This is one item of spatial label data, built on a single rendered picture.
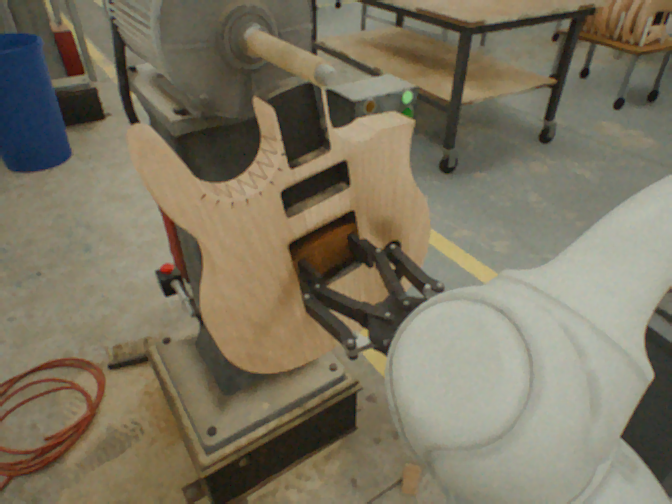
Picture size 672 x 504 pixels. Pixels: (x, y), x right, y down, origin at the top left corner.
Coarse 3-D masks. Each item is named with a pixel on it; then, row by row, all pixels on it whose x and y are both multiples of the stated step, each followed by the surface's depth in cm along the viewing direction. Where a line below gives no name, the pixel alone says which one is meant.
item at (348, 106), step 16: (368, 80) 97; (384, 80) 97; (400, 80) 97; (336, 96) 92; (352, 96) 90; (368, 96) 90; (384, 96) 91; (400, 96) 93; (416, 96) 95; (336, 112) 94; (352, 112) 89; (384, 112) 93; (400, 112) 94; (336, 128) 96
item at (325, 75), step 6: (318, 66) 57; (324, 66) 56; (330, 66) 56; (318, 72) 57; (324, 72) 56; (330, 72) 56; (318, 78) 57; (324, 78) 56; (330, 78) 56; (336, 78) 57; (324, 84) 57; (330, 84) 57
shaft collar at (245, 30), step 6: (246, 24) 69; (252, 24) 69; (240, 30) 69; (246, 30) 68; (252, 30) 69; (264, 30) 70; (240, 36) 69; (246, 36) 69; (240, 42) 69; (246, 42) 69; (240, 48) 70; (246, 48) 69; (246, 54) 70; (252, 54) 70
